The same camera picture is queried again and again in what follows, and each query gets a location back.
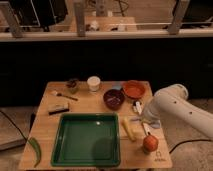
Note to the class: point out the white towel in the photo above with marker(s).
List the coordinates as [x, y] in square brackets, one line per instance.
[155, 124]

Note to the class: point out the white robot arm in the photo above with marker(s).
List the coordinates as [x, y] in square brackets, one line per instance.
[173, 101]

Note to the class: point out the white cup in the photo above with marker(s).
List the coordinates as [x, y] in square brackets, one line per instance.
[93, 83]

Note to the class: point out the dark maroon bowl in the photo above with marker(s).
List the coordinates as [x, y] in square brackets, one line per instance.
[113, 99]

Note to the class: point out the orange bowl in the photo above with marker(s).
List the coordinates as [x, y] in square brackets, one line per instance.
[133, 89]

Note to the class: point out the wooden block eraser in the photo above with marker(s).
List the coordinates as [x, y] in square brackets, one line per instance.
[58, 108]

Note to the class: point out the green plastic tray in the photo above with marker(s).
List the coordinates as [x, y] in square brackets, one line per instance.
[87, 140]

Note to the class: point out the wooden table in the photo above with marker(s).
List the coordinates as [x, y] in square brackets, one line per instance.
[45, 127]

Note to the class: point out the orange round fruit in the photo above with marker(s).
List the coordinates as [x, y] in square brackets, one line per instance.
[150, 143]

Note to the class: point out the green chili pepper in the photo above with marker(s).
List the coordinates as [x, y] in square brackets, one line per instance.
[36, 146]

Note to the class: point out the wooden handled brush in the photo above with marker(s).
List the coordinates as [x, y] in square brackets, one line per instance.
[56, 93]

